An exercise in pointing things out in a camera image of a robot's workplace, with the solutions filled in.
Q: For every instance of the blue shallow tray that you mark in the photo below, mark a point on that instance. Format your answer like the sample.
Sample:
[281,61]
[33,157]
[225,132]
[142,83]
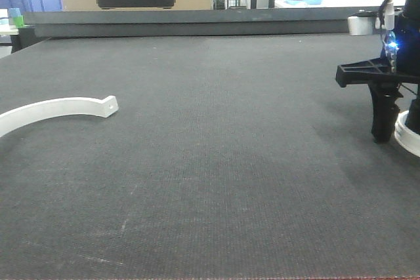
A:
[303,2]

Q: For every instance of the white table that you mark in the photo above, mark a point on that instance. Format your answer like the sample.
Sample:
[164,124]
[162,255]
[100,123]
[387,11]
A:
[334,4]

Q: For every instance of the black foam table border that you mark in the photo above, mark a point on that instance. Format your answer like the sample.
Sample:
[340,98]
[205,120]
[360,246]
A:
[283,21]

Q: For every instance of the white PVC pipe fitting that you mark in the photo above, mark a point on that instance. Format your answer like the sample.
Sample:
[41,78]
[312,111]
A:
[408,139]

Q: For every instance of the white curved PVC clamp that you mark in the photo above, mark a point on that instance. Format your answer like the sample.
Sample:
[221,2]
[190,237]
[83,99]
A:
[48,109]

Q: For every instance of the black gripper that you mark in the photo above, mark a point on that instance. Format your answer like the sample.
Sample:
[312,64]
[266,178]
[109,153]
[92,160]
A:
[383,88]

